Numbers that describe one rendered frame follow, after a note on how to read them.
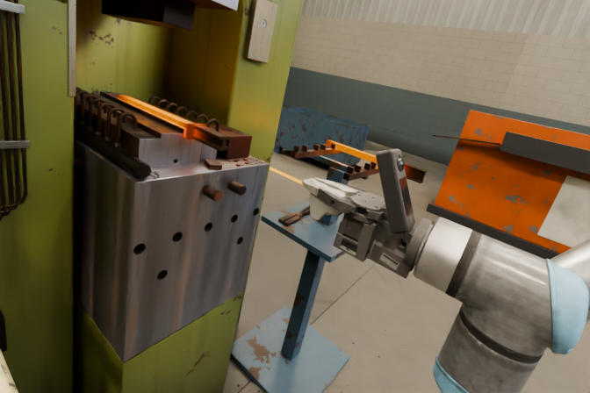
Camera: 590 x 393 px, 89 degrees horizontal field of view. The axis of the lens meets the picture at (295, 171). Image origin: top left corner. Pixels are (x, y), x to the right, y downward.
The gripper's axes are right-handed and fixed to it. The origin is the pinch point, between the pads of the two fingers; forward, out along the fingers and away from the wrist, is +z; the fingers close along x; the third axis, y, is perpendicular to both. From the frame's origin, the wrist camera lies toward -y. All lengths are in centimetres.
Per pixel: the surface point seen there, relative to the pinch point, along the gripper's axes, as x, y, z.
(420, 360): 101, 100, -27
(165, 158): -6.5, 6.5, 33.0
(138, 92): 12, 0, 81
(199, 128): -1.4, -1.2, 29.3
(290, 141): 325, 75, 237
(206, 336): 9, 63, 27
